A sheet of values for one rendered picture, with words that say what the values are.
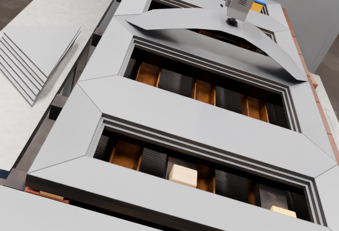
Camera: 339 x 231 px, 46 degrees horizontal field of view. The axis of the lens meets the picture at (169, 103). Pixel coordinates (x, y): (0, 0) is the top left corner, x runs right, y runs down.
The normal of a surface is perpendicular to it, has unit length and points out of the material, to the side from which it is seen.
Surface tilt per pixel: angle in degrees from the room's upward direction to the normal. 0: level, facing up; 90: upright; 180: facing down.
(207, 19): 14
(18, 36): 0
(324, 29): 90
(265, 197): 0
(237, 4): 90
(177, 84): 0
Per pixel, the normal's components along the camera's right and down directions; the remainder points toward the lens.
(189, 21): -0.06, -0.83
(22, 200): 0.29, -0.77
